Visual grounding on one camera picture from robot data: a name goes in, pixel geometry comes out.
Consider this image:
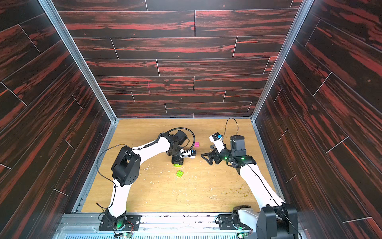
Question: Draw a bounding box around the aluminium front rail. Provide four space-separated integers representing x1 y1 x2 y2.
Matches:
52 213 308 239

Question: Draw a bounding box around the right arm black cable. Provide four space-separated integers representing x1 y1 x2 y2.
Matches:
223 117 239 138

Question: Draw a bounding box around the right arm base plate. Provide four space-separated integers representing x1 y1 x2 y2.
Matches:
215 214 238 231

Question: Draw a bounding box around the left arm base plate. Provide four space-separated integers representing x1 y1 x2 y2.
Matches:
98 214 142 232

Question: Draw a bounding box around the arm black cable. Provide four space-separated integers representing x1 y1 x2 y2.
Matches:
223 117 239 138
95 127 196 210

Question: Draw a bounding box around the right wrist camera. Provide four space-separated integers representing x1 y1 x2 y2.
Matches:
209 132 226 153

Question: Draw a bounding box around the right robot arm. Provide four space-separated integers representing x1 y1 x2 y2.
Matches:
201 132 299 239

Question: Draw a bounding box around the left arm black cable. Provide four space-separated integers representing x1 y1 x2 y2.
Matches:
95 127 196 210

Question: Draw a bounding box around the green lego brick front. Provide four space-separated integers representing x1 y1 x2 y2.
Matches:
176 170 184 178

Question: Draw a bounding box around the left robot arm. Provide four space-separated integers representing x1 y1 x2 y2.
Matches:
107 137 171 218

